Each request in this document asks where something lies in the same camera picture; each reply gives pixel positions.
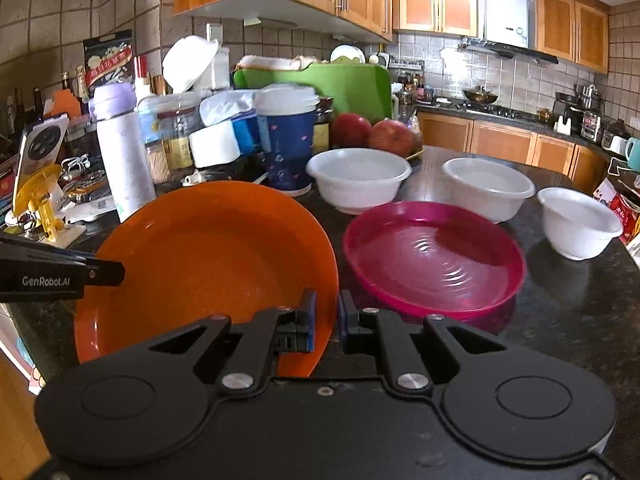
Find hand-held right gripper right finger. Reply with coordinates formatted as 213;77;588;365
337;290;506;394

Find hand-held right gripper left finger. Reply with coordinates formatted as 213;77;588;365
142;287;318;394

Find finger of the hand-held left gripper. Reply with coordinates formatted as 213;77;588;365
84;258;126;287

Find orange plate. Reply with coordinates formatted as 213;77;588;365
74;181;340;378

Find large white bowl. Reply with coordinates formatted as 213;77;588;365
306;148;414;214

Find white plate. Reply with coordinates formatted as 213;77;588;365
329;44;366;64
442;158;536;225

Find yellow phone stand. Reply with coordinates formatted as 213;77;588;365
11;164;87;249

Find pink plate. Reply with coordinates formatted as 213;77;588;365
342;201;527;322

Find white lavender thermos bottle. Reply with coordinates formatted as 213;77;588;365
91;82;157;224

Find smartphone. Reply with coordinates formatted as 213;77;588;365
12;112;70;202

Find glass jar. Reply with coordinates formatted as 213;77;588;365
144;104;202;184

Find white tissue roll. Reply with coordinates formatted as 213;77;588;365
189;120;241;169

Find orange carton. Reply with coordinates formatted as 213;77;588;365
49;88;84;119

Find blue paper cup with lid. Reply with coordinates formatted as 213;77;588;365
254;85;321;197

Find red apple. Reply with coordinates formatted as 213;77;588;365
330;112;374;150
369;119;416;157

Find blue and white packet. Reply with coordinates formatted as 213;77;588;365
199;91;262;156

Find dark snack bag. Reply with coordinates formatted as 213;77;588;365
82;29;134;102

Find green cutting board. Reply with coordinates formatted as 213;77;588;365
233;61;394;122

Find wooden lower cabinets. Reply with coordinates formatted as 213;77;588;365
416;110;610;195

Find small white bowl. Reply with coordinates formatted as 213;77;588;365
537;187;624;261

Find gas stove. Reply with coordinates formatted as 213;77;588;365
434;100;540;122

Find wok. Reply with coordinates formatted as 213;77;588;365
462;85;500;105

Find white cloth bag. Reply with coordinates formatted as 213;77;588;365
234;54;329;75

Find red packaging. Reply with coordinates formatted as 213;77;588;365
594;179;640;247

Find range hood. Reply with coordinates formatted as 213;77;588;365
457;35;560;66

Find metal pot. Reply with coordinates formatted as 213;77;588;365
577;83;602;111

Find white water heater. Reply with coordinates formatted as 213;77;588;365
477;0;532;49

